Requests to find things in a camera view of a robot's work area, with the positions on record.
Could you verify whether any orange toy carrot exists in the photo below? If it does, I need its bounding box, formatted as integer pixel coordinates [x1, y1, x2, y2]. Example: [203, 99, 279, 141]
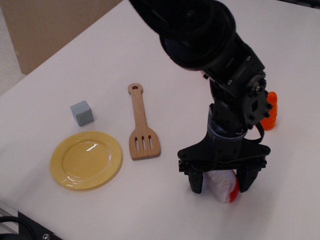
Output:
[261, 91, 278, 131]

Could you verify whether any yellow plastic plate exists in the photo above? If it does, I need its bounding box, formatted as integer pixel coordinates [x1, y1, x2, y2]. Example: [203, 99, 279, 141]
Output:
[50, 131, 122, 190]

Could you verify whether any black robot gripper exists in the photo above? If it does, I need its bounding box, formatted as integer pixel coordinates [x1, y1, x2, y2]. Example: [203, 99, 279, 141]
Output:
[177, 124, 271, 194]

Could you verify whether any wooden cabinet panel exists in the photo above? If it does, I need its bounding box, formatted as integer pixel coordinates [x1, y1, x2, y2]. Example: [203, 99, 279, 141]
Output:
[0, 0, 120, 75]

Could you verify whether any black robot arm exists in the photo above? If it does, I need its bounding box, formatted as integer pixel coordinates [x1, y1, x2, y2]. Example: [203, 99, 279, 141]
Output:
[131, 0, 273, 194]

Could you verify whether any grey blue cube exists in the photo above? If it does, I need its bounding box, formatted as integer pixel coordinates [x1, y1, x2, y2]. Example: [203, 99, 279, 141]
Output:
[70, 100, 94, 127]

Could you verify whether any wooden slotted spatula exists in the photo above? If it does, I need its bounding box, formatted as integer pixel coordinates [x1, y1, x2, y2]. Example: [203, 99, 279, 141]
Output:
[128, 83, 161, 161]

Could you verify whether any black cable at corner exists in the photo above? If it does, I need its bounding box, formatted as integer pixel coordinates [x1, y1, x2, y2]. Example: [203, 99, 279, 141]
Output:
[0, 215, 35, 240]

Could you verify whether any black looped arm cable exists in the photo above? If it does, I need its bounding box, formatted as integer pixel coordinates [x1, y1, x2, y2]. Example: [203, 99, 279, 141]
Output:
[246, 123, 266, 145]

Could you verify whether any black corner bracket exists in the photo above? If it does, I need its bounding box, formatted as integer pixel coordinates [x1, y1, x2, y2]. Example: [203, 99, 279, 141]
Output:
[17, 212, 63, 240]

